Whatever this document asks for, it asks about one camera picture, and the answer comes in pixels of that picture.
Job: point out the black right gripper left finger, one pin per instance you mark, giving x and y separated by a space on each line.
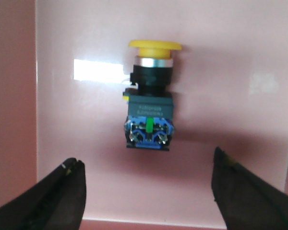
57 202

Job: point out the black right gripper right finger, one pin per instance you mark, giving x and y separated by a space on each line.
245 201

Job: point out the yellow push button switch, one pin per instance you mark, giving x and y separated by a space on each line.
149 121

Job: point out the pink plastic bin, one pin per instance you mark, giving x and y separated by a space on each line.
65 63

